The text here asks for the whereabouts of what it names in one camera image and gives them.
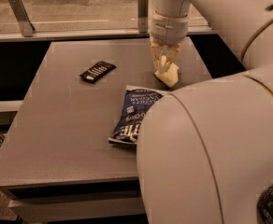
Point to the metal rail bracket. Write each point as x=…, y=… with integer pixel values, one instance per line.
x=26, y=27
x=142, y=16

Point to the left metal rail bracket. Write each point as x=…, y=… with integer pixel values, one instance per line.
x=26, y=27

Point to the grey table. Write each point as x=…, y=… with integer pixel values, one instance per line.
x=56, y=163

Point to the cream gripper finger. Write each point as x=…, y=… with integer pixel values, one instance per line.
x=156, y=50
x=167, y=56

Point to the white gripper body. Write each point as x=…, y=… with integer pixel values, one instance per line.
x=168, y=29

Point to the black snack bar wrapper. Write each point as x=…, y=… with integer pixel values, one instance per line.
x=97, y=71

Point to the blue Kettle chips bag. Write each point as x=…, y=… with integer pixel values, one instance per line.
x=137, y=101

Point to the grey window ledge rail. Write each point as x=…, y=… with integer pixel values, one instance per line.
x=93, y=34

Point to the yellow sponge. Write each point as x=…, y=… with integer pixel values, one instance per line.
x=167, y=72

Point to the middle metal rail bracket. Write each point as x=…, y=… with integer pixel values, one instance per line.
x=142, y=16

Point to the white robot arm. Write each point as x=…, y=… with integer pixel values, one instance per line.
x=205, y=151

